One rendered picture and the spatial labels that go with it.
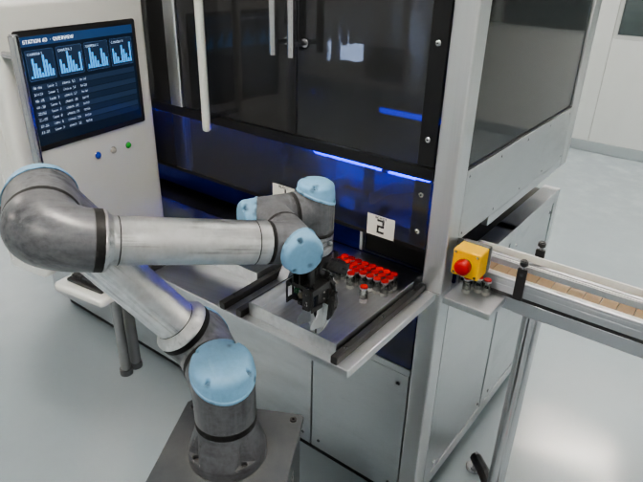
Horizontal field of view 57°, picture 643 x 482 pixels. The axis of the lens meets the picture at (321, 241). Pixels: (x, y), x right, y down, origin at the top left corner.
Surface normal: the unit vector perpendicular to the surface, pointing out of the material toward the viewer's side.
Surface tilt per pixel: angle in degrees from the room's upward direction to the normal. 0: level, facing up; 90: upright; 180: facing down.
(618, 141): 90
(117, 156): 90
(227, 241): 66
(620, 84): 90
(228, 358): 8
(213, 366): 8
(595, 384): 0
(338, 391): 90
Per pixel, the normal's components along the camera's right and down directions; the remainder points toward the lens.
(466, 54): -0.61, 0.35
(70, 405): 0.03, -0.89
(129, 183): 0.87, 0.24
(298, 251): 0.42, 0.42
